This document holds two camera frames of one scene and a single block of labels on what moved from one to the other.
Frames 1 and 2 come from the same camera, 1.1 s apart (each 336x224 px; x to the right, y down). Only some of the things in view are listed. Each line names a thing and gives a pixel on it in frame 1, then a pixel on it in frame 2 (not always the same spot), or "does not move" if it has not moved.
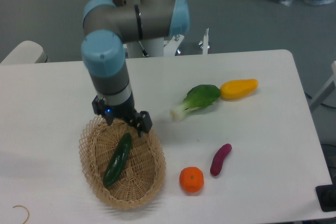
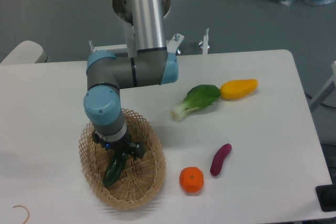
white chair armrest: (28, 52) does not move
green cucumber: (118, 160) does not move
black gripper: (141, 121) -> (124, 145)
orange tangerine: (191, 179) does not move
